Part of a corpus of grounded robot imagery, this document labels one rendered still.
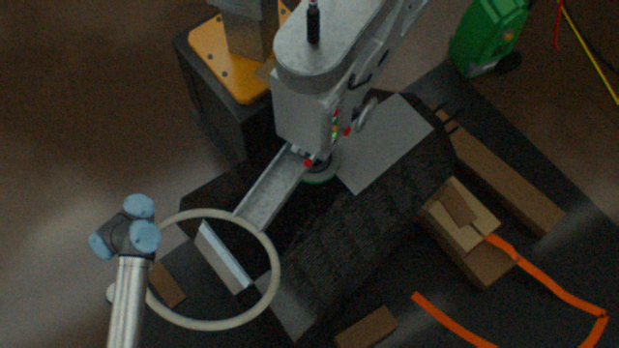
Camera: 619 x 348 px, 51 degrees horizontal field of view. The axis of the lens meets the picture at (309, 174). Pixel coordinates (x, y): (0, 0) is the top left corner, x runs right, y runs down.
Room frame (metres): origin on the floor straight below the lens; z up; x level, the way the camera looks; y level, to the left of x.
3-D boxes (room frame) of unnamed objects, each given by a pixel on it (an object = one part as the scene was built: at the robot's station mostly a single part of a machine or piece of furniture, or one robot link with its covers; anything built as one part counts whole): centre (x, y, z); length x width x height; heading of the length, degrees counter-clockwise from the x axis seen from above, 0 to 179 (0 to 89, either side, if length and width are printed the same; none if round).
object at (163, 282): (0.89, 0.76, 0.02); 0.25 x 0.10 x 0.01; 38
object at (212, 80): (1.86, 0.25, 0.37); 0.66 x 0.66 x 0.74; 37
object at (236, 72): (1.86, 0.25, 0.76); 0.49 x 0.49 x 0.05; 37
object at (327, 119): (1.06, -0.07, 1.40); 0.08 x 0.03 x 0.28; 146
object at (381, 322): (0.61, -0.26, 0.07); 0.30 x 0.12 x 0.12; 121
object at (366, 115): (1.21, -0.19, 1.22); 0.15 x 0.10 x 0.15; 146
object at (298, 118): (1.24, -0.06, 1.35); 0.36 x 0.22 x 0.45; 146
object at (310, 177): (1.18, -0.02, 0.90); 0.21 x 0.21 x 0.01
